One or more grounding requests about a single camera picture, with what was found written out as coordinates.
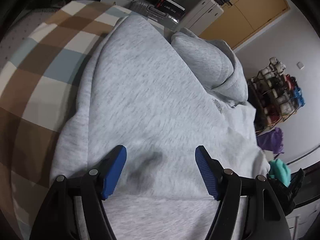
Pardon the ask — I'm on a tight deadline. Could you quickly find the light grey hoodie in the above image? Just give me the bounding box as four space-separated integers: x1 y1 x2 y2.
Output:
50 15 270 239

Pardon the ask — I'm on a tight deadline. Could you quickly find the silver flat suitcase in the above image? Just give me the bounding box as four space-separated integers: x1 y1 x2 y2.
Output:
129 0 179 30

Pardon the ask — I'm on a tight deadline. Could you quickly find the wall light switch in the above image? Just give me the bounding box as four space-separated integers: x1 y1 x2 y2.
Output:
297 62 304 69

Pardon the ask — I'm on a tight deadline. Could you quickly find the black red shoe box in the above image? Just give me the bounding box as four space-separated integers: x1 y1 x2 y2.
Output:
145 0 185 19

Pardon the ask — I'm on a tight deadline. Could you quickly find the wooden shoe rack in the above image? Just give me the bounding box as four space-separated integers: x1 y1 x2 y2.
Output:
247 57 305 135

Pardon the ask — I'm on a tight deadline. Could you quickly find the purple bag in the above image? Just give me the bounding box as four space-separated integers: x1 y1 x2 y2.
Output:
257 127 284 154

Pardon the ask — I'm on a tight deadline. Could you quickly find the wooden door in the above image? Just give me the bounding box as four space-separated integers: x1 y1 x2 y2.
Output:
199 0 290 49

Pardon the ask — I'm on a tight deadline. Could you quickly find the checkered bed cover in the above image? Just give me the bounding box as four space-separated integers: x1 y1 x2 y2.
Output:
1 1 130 239

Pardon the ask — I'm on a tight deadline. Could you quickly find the teal garment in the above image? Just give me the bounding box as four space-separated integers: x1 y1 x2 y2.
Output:
268 159 291 187

